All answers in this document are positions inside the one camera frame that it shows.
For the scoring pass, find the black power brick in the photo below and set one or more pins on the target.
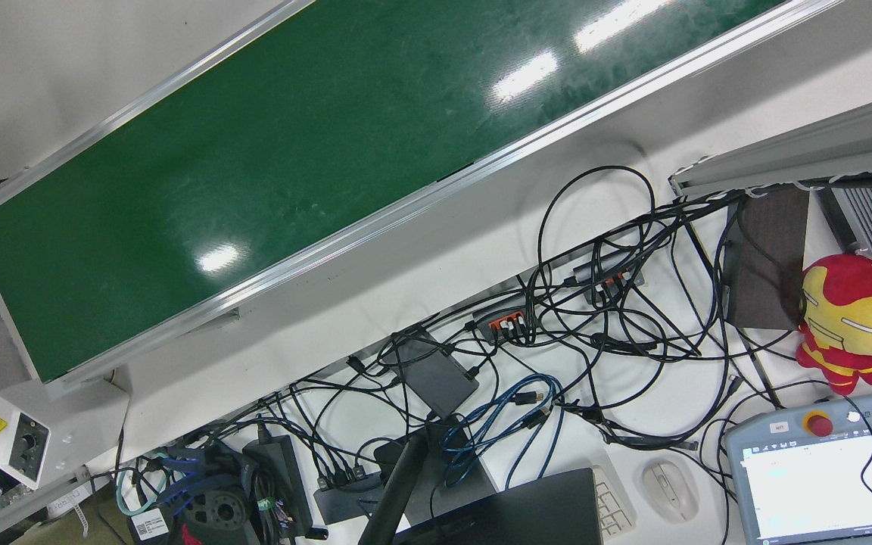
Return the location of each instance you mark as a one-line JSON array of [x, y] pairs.
[[277, 477]]

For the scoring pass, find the aluminium frame beam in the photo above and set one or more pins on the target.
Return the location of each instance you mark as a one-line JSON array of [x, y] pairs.
[[807, 151]]

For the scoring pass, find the black round device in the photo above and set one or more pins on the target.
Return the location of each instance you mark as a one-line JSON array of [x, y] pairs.
[[216, 515]]

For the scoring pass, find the dark brown panel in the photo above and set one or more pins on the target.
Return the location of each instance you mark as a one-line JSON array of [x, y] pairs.
[[769, 265]]

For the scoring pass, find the red yellow plush toy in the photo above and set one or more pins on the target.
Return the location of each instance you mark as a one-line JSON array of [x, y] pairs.
[[852, 310]]

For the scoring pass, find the black laptop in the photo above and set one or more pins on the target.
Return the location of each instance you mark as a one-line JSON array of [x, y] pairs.
[[527, 515]]

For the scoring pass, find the white keyboard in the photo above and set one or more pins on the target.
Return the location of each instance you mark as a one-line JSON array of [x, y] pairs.
[[611, 507]]

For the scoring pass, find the black docking hub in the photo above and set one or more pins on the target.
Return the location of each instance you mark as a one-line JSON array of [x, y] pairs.
[[345, 496]]

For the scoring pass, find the grey robot teach pendant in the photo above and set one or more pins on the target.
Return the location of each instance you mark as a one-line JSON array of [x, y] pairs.
[[822, 492]]

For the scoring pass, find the green conveyor belt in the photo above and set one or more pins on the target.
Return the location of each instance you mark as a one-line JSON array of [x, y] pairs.
[[292, 151]]

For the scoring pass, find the grey hub with orange ports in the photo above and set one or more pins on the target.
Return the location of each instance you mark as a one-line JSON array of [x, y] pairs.
[[508, 318], [610, 276]]

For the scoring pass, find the white label tag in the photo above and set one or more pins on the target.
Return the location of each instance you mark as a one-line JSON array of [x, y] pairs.
[[150, 524]]

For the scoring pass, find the white computer mouse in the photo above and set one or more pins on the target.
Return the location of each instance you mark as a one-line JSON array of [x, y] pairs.
[[669, 490]]

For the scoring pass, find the black rectangular adapter box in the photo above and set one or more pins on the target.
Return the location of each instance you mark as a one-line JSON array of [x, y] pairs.
[[436, 375]]

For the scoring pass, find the white conveyor control box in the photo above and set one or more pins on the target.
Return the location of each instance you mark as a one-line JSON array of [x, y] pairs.
[[65, 424]]

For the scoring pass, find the grey stand base plate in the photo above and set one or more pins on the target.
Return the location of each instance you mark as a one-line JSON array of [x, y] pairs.
[[474, 484]]

